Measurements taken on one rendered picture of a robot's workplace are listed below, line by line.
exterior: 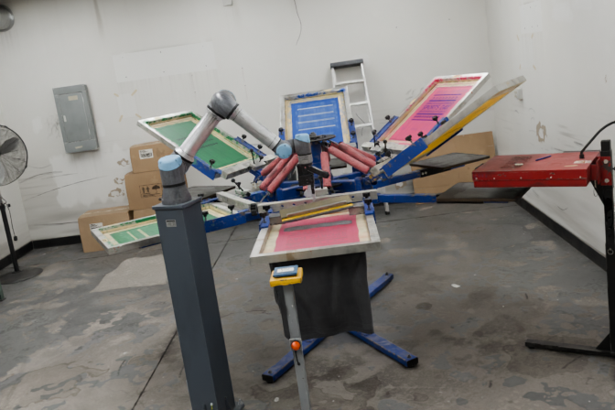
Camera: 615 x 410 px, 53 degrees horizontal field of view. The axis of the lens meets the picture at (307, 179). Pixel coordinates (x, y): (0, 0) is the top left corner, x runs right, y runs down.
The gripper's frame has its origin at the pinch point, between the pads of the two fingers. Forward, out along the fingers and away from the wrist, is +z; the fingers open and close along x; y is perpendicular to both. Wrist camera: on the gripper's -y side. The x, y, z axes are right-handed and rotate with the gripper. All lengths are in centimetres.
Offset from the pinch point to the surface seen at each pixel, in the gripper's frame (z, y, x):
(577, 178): 3, -131, 17
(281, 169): -6, 23, -76
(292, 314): 30, 12, 79
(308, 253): 11, 3, 60
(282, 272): 11, 13, 80
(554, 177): 2, -122, 11
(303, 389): 65, 12, 79
